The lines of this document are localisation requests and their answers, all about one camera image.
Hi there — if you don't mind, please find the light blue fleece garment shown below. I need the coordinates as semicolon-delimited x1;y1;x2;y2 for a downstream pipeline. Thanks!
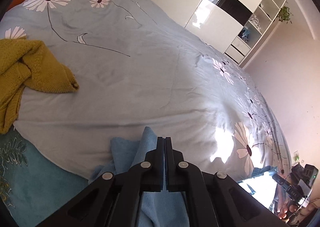
88;127;189;227

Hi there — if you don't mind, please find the right hand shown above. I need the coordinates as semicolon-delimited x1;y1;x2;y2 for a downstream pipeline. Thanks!
277;202;298;220

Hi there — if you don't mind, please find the teal floral plush blanket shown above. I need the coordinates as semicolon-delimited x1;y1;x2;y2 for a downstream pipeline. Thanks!
1;127;88;226

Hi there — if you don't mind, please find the light blue floral duvet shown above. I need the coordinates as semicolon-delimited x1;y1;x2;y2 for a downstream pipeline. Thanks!
1;0;291;180

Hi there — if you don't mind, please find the olive knitted sweater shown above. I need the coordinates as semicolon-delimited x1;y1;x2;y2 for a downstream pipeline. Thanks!
1;38;79;134

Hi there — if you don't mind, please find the green potted plant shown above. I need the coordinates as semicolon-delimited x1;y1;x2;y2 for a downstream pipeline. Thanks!
277;6;293;23

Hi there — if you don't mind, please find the white and black wardrobe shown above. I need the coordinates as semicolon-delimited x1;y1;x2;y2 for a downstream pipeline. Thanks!
152;0;286;66

